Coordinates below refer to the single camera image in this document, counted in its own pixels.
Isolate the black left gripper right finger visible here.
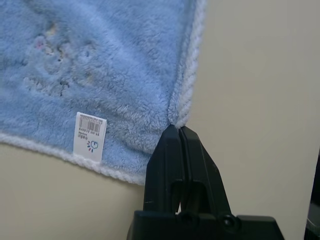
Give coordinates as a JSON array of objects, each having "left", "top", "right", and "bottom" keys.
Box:
[{"left": 179, "top": 126, "right": 233, "bottom": 215}]

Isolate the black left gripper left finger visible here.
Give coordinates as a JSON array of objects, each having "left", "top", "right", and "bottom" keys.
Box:
[{"left": 143, "top": 124, "right": 186, "bottom": 214}]

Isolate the blue towel with white edge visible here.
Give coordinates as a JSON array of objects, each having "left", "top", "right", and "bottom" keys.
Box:
[{"left": 0, "top": 0, "right": 208, "bottom": 186}]

